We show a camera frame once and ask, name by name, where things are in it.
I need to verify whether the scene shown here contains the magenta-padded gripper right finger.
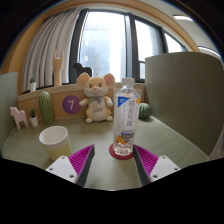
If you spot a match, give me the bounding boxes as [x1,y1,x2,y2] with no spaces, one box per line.
[132,143,182,187]

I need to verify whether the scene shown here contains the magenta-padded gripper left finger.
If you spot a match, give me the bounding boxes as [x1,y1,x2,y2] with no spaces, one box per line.
[45,143,96,188]

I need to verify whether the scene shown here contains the clear white-capped drink bottle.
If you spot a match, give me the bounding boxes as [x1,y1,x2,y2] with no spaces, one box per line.
[112,77,142,157]

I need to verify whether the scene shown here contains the pale yellow cup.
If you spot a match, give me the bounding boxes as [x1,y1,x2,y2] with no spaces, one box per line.
[38,125,73,163]

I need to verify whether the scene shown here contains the small plant in white pot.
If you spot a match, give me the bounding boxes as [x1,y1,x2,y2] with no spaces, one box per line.
[28,77,37,93]
[29,108,39,128]

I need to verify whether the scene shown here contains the round green cactus figure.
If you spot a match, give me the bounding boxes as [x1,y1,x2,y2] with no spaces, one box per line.
[138,102,152,120]

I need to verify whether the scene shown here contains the tall green cactus figure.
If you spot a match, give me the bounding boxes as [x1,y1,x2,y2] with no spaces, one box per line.
[37,90,55,126]

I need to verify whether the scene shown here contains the round purple number sign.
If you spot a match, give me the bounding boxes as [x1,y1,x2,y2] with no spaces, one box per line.
[62,94,81,115]

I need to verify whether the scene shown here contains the pink horse figure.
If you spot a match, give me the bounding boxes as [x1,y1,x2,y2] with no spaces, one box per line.
[9,106,29,131]

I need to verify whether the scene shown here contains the grey-green desk partition panel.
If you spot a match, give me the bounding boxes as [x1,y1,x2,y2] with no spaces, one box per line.
[0,71,19,151]
[144,51,224,157]

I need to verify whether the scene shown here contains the yellow plush mouse toy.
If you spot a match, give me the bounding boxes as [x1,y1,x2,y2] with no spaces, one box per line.
[77,72,116,125]

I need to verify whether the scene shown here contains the black horse figure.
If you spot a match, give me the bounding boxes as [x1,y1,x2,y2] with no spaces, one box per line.
[72,62,93,80]

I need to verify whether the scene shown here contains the wooden hand figure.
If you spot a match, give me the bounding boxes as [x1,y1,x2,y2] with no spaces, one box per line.
[52,49,65,88]

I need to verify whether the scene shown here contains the grey curtain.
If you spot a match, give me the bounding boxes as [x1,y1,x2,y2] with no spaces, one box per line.
[21,7,83,94]

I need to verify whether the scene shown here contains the dark-framed window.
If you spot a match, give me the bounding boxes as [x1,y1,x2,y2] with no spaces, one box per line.
[68,8,189,84]

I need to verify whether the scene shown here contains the ceiling lights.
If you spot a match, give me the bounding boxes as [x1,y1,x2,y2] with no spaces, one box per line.
[172,14,221,56]

